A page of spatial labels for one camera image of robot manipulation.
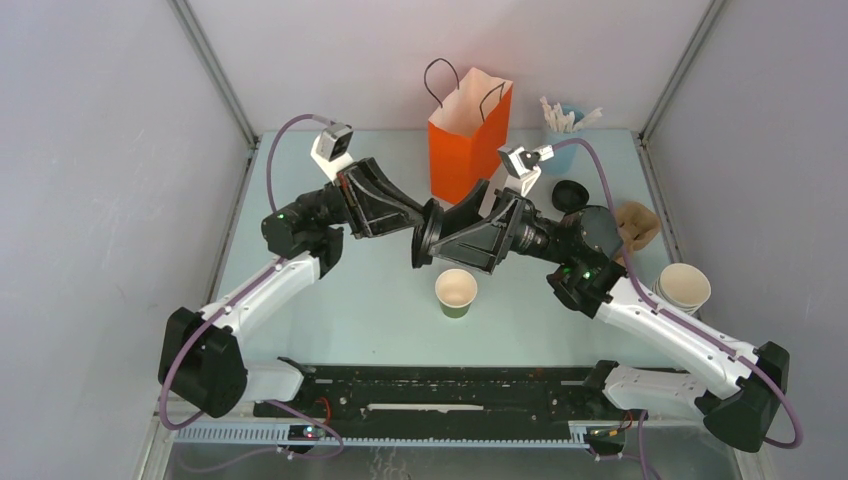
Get brown cardboard cup carrier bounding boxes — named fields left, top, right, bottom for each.
left=615, top=201, right=662, bottom=254

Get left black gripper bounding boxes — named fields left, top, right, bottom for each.
left=296, top=158, right=430, bottom=240

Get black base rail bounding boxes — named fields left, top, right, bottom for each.
left=192, top=362, right=757, bottom=462

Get purple cable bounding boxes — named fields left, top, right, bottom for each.
left=157, top=113, right=346, bottom=475
left=549, top=137, right=804, bottom=480

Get black coffee cup lid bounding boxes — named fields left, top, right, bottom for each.
left=411, top=198, right=444, bottom=269

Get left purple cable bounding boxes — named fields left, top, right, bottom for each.
left=157, top=113, right=346, bottom=475

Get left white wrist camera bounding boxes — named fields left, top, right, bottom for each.
left=310, top=123, right=354, bottom=181

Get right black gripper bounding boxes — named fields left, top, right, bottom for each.
left=417, top=178, right=572, bottom=274

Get orange paper bag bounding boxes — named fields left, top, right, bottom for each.
left=428, top=68, right=513, bottom=204

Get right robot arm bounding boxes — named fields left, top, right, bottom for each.
left=412, top=181, right=790, bottom=453

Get white wrapped stirrer sticks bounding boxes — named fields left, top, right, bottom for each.
left=539, top=96, right=603, bottom=134

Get stack of paper cups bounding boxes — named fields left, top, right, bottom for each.
left=652, top=263, right=712, bottom=315

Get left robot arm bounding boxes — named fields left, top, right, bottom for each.
left=158, top=158, right=424, bottom=418

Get light blue holder cup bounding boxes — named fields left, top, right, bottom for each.
left=541, top=121, right=582, bottom=176

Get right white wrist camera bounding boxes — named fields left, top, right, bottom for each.
left=497, top=144, right=554, bottom=196

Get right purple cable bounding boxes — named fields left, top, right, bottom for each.
left=549, top=137, right=804, bottom=480

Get green paper coffee cup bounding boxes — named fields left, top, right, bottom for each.
left=435, top=269, right=478, bottom=319

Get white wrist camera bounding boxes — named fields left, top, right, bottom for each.
left=310, top=123, right=354, bottom=181
left=497, top=144, right=554, bottom=196

